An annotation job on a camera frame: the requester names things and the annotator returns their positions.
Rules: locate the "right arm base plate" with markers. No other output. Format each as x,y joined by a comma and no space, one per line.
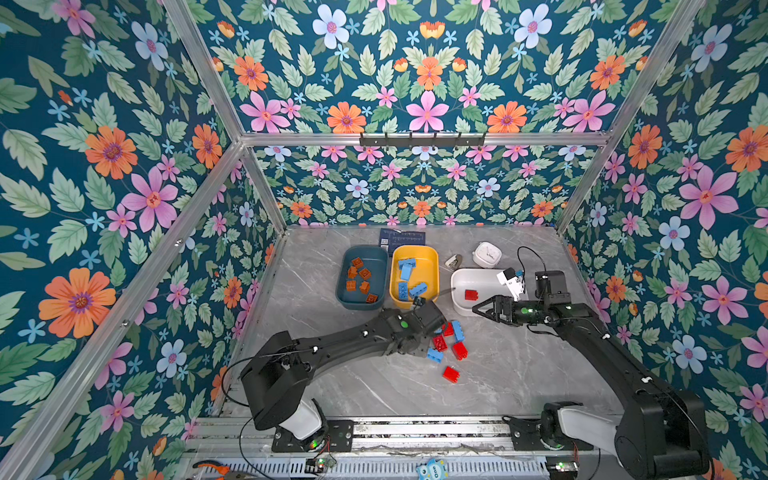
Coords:
529,434

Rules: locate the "small grey clip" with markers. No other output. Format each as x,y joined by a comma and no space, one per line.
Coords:
454,262

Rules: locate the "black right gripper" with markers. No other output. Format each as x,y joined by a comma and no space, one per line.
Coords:
507,308

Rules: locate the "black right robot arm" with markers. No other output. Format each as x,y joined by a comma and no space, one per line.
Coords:
660,433

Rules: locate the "light blue long lego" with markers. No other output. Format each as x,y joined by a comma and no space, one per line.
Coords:
406,262

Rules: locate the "red lego bottom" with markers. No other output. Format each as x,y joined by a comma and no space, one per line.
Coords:
451,374

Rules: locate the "light blue square lego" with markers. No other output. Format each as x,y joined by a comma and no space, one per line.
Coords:
406,272

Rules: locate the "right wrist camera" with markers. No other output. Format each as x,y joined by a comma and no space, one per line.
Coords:
514,281

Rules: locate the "yellow plastic bin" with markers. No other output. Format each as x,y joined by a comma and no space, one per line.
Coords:
425,270

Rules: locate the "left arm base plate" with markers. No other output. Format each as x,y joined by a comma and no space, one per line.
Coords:
334,436

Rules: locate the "metal hook rail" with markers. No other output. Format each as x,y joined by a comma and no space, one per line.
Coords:
408,140

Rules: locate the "blue toy figure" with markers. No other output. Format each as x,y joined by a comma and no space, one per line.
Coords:
433,469

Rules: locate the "dark blue card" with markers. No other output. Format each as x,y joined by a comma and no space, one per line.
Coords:
391,239

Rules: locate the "white round device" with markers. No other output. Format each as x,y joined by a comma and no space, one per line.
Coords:
487,255

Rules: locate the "white plastic bin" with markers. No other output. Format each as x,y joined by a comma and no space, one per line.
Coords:
484,281

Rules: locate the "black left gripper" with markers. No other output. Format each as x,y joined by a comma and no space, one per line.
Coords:
423,351

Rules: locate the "teal plastic bin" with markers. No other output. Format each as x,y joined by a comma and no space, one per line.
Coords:
362,281

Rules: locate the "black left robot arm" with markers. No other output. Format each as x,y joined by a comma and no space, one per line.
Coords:
276,377

